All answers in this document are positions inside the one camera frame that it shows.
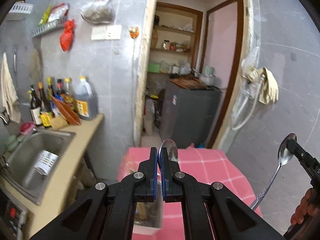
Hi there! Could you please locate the steel kitchen sink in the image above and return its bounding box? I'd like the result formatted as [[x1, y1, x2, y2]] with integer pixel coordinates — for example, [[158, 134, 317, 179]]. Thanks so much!
[[1, 129, 76, 205]]

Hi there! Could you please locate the grey wall rack basket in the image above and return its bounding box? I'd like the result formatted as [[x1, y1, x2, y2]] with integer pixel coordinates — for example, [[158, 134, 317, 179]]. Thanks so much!
[[31, 16, 68, 38]]

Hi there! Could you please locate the grey small refrigerator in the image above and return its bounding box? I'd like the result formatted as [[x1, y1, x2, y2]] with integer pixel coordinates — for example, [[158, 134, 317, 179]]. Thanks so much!
[[159, 81, 221, 148]]

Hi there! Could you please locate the white hose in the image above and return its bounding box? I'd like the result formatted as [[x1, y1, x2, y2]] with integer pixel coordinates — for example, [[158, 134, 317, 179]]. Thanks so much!
[[231, 74, 266, 131]]

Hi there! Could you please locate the orange snack packet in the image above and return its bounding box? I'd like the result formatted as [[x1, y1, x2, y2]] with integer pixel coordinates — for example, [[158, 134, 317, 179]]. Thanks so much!
[[51, 96, 81, 125]]

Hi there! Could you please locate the dark soy sauce bottle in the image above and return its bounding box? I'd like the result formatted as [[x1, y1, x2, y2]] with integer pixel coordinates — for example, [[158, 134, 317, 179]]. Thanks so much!
[[30, 85, 42, 126]]

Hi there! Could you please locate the person's right hand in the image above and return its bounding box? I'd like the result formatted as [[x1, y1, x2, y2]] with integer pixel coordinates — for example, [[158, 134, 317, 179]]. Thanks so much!
[[290, 188, 319, 225]]

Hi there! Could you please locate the orange wall hook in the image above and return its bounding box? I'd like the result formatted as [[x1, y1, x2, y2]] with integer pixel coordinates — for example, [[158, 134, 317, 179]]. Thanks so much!
[[129, 27, 139, 40]]

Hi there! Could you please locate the clear bag of dried goods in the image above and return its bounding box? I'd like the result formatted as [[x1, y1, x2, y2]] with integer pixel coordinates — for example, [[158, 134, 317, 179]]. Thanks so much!
[[80, 0, 114, 24]]

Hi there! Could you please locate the green box on shelf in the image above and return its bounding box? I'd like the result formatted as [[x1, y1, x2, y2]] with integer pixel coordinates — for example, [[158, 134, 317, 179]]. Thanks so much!
[[148, 63, 160, 73]]

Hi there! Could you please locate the white wall socket plate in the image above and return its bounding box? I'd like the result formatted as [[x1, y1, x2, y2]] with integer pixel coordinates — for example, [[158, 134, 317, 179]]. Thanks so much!
[[91, 25, 122, 41]]

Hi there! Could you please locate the pink checked tablecloth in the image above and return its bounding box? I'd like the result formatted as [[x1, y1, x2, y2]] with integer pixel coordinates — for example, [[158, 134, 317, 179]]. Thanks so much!
[[118, 148, 255, 239]]

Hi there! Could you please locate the white perforated utensil holder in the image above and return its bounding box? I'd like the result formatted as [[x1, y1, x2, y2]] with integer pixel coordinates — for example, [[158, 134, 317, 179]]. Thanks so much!
[[133, 200, 163, 236]]

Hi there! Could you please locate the yellow labelled sauce bottle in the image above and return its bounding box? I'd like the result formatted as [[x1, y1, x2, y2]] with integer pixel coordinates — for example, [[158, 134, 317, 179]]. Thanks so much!
[[38, 82, 54, 128]]

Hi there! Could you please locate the large steel spoon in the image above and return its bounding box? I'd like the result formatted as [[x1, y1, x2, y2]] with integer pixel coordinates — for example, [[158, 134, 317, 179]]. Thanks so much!
[[249, 133, 297, 211]]

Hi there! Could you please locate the white plastic wall basket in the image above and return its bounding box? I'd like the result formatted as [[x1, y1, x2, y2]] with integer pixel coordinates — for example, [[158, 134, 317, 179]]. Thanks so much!
[[9, 2, 33, 14]]

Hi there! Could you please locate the small steel spoon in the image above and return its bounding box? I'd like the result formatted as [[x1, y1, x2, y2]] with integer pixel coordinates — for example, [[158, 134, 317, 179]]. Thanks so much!
[[158, 139, 178, 163]]

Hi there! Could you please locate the cream rag on hook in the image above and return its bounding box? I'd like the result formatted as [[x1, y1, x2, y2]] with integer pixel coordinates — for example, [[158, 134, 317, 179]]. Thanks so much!
[[244, 67, 279, 105]]

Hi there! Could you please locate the beige hanging cloth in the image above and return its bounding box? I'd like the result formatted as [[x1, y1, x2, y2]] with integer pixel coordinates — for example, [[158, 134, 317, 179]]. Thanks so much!
[[1, 52, 21, 123]]

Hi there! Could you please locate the dark vinegar jug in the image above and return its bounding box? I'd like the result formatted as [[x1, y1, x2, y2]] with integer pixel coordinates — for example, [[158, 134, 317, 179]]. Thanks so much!
[[74, 76, 98, 120]]

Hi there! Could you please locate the red plastic bag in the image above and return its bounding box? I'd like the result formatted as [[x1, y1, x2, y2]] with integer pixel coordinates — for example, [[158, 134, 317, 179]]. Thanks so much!
[[60, 19, 75, 51]]

